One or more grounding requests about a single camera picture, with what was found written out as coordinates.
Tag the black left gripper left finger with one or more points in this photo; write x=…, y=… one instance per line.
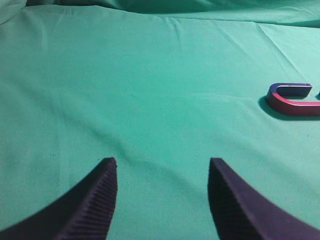
x=85, y=212

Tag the green cloth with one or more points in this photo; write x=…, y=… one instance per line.
x=162, y=86

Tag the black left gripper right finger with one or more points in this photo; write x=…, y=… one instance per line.
x=240, y=212

